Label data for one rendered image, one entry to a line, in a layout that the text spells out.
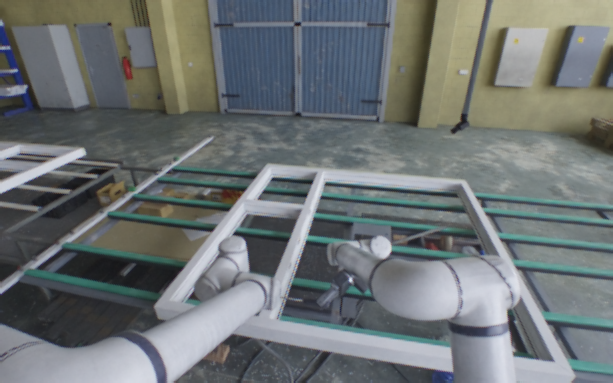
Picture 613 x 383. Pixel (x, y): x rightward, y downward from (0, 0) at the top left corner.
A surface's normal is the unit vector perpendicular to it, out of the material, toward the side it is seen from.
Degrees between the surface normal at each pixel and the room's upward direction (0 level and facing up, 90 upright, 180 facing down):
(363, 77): 90
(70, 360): 23
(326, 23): 90
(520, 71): 90
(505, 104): 90
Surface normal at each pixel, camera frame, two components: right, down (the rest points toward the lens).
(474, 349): -0.59, -0.06
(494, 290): 0.12, -0.14
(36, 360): 0.15, -0.98
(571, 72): -0.20, 0.46
